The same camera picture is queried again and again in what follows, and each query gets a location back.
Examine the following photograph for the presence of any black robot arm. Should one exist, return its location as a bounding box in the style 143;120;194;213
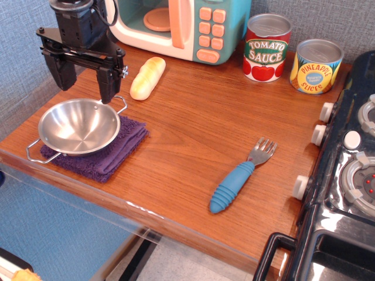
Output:
36;0;128;104

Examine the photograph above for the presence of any black toy stove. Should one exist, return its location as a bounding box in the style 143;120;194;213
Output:
254;51;374;280

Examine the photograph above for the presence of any purple folded cloth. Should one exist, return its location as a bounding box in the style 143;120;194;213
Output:
52;116;149;183

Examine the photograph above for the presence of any toy microwave teal and pink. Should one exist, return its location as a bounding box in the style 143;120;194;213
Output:
105;1;251;65

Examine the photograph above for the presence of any black cable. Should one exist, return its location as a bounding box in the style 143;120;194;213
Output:
91;0;119;28

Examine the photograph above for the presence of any pineapple slices can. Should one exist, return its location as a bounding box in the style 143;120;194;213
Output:
289;39;344;95

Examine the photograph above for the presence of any toy bread loaf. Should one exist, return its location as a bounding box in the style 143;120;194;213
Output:
129;57;166;101

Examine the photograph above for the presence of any silver metal pot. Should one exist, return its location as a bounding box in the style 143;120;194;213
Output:
26;95;128;164

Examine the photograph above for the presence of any blue handled fork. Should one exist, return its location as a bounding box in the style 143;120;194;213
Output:
209;137;278;214

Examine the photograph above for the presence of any tomato sauce can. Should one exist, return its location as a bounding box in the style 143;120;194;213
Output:
243;13;292;83

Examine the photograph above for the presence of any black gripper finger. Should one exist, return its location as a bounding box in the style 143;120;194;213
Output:
42;49;77;91
97;65;122;104

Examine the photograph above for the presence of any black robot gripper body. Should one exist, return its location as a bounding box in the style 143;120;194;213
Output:
36;6;128;78

